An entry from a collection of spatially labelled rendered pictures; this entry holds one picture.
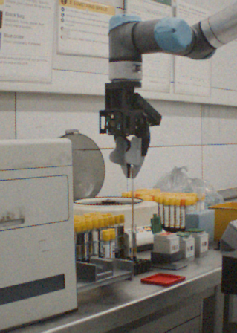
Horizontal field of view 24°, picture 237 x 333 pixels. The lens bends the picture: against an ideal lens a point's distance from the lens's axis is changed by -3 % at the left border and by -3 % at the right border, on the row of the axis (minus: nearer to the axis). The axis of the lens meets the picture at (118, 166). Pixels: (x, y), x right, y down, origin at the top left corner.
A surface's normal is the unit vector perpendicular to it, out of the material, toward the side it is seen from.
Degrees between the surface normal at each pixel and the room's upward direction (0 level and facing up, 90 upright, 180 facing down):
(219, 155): 90
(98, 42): 91
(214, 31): 111
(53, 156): 89
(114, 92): 90
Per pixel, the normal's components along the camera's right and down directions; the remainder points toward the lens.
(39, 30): 0.75, 0.07
